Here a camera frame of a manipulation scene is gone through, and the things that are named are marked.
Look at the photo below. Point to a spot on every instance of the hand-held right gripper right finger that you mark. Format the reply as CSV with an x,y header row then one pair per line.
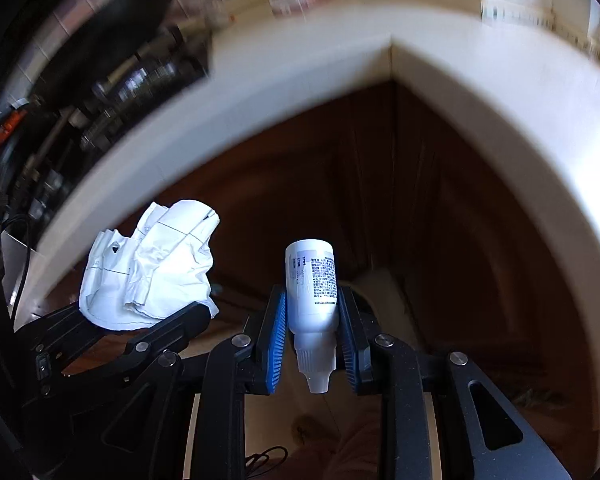
x,y
350,350

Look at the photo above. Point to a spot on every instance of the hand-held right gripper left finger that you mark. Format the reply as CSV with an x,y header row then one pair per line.
x,y
279,340

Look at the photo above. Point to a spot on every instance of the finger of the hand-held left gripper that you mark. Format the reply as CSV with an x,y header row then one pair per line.
x,y
50,332
175,330

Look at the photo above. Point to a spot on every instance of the small white nozzle bottle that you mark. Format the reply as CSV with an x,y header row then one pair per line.
x,y
310,290

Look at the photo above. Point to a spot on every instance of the round trash bin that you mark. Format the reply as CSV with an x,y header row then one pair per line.
x,y
387,300

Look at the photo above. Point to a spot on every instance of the white paper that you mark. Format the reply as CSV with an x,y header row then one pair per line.
x,y
155,270

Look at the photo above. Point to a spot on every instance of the wooden base cabinet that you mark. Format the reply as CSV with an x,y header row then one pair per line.
x,y
430,210

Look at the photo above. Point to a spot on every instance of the black glass gas stove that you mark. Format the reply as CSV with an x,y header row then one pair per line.
x,y
130,77

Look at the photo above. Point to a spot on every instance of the black wok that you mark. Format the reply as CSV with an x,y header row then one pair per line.
x,y
110,25

